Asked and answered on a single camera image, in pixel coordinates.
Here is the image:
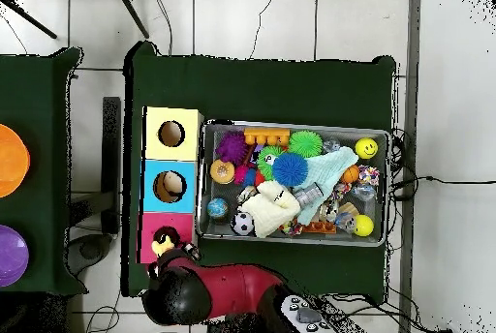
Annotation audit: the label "yellow duck plush toy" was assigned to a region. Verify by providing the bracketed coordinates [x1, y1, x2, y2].
[150, 231, 177, 258]

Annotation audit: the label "cream muslin cloth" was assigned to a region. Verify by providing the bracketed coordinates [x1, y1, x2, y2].
[238, 179, 302, 239]

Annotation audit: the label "blue puffer ball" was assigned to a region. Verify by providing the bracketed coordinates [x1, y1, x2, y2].
[271, 151, 310, 188]

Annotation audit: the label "silver mesh bin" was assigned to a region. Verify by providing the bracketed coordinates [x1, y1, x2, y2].
[195, 118, 392, 248]

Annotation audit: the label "wooden box with three holes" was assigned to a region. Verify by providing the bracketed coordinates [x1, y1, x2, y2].
[137, 106, 205, 266]

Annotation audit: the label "blue globe ball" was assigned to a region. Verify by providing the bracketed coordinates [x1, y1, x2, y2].
[205, 197, 230, 220]

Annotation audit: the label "black and white soccer ball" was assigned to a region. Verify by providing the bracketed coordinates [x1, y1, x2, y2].
[231, 211, 257, 236]

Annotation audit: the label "beige ball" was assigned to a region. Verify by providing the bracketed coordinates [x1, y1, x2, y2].
[155, 171, 186, 201]

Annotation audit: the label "grey plastic base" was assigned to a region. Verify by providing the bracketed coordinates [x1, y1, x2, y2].
[67, 232, 113, 277]

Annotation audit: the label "purple spiky ball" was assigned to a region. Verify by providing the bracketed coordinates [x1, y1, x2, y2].
[214, 131, 249, 166]

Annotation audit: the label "green fuzzy ball with eyes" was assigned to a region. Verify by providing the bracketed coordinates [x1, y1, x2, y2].
[256, 145, 288, 181]

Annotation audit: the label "black metal bar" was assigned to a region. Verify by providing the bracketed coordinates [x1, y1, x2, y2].
[101, 96, 122, 233]

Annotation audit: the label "grey plastic toy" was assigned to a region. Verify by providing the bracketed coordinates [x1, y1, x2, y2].
[293, 182, 325, 207]

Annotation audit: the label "orange building block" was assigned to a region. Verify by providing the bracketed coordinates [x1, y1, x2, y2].
[242, 127, 291, 146]

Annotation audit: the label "green puffer ball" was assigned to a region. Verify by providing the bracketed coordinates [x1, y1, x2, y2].
[287, 130, 324, 159]

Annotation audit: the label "mint green muslin cloth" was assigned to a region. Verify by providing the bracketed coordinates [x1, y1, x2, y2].
[295, 145, 360, 226]

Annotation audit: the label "purple plate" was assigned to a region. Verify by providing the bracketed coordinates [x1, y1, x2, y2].
[0, 224, 30, 288]

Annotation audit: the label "dark green tablecloth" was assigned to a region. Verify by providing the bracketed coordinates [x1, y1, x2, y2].
[0, 46, 88, 295]
[121, 40, 398, 303]

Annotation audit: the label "orange plate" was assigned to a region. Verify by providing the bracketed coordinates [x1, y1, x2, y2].
[0, 123, 31, 199]

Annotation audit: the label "black power cable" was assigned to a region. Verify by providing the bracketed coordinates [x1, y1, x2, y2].
[390, 174, 496, 189]

